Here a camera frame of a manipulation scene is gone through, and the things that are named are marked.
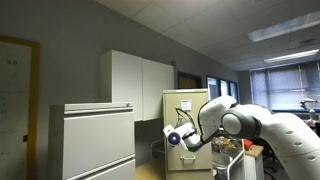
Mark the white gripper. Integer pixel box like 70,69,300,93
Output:
162,121,197,152

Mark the white drawer label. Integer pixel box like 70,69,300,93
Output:
179,99,193,112

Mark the beige filing cabinet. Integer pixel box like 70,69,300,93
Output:
162,88,215,180

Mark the dark doorway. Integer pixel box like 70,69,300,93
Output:
176,71,203,90

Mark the cluttered wooden table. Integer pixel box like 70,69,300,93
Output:
211,135,265,180

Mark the interior glass window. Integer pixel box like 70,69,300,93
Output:
205,75,240,102

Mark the red object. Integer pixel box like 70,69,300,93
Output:
243,138,254,149

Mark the grey lateral file cabinet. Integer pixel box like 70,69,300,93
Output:
47,101,137,180

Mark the window with blinds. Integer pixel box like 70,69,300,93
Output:
249,60,320,112

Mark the narrow ceiling light panel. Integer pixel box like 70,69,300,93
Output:
263,48,320,64

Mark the large ceiling light panel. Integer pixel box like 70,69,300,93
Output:
247,10,320,44

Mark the wood framed whiteboard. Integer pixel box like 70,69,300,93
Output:
0,34,42,180

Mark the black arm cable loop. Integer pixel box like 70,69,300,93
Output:
175,107,196,130

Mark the lower drawer silver handle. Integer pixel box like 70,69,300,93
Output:
179,154,197,164

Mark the white wall cabinet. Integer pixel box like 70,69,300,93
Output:
99,49,176,122

